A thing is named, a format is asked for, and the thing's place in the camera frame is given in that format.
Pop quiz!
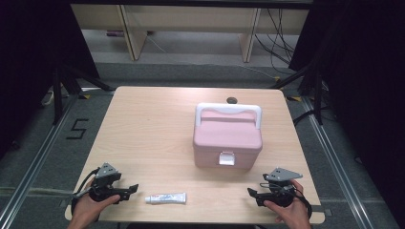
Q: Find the person's left hand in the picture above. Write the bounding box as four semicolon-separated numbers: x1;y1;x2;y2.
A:
72;179;121;224

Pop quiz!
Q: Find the bundle of black floor cables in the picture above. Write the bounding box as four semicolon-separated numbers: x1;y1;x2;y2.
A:
253;8;297;76

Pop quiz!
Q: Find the black metal stand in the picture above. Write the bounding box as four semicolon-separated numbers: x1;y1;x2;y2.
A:
269;62;325;127
52;61;117;126

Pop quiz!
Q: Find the grey metal floor rail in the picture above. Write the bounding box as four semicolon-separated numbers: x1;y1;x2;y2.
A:
0;94;80;229
300;95;374;229

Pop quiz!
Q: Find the person's right hand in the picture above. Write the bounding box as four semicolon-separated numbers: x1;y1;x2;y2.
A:
263;178;312;229

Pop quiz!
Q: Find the pink plastic storage box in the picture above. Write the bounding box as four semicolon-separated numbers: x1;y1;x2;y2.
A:
192;102;264;170

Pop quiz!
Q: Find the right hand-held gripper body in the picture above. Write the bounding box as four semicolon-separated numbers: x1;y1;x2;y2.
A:
261;167;304;208

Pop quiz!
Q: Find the white toothpaste tube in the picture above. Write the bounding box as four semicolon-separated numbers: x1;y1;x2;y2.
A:
144;192;188;205

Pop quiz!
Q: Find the white floor cable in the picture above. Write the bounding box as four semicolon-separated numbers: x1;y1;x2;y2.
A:
237;63;282;81

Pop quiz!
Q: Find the left hand-held gripper black cable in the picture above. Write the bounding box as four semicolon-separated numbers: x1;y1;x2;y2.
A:
70;167;100;218

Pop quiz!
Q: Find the light wooden bench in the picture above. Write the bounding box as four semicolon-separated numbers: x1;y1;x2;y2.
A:
70;3;310;63

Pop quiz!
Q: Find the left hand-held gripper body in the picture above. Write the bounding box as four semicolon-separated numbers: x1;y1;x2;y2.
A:
89;162;131;202

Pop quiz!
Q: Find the black curtain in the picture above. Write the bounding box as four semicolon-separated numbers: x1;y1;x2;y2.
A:
0;0;100;160
288;0;405;221

